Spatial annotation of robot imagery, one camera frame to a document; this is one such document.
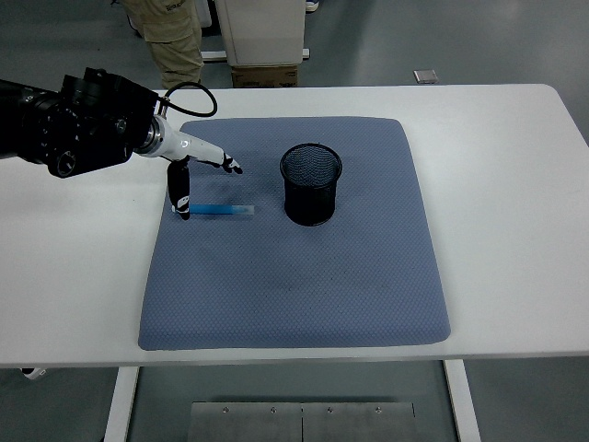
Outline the white cabinet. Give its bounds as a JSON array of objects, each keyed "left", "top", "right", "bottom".
[{"left": 201, "top": 0, "right": 313, "bottom": 67}]

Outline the blue-grey quilted mat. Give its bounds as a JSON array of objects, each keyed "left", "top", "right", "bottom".
[{"left": 138, "top": 116, "right": 452, "bottom": 352}]

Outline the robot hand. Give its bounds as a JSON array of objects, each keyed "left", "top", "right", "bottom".
[{"left": 155, "top": 116, "right": 244, "bottom": 222}]

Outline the blue marker with clear cap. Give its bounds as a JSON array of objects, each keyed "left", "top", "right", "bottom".
[{"left": 171, "top": 204, "right": 256, "bottom": 219}]

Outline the black mesh pen holder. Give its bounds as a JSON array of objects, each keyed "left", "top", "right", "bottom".
[{"left": 280, "top": 143, "right": 344, "bottom": 227}]

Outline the person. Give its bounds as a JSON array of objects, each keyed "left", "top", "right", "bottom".
[{"left": 120, "top": 0, "right": 205, "bottom": 90}]

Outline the white table leg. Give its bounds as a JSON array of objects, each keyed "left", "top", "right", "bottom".
[
  {"left": 102, "top": 366, "right": 140, "bottom": 442},
  {"left": 443, "top": 359, "right": 482, "bottom": 442}
]

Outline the brown cardboard box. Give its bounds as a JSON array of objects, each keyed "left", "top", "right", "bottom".
[{"left": 231, "top": 64, "right": 300, "bottom": 88}]

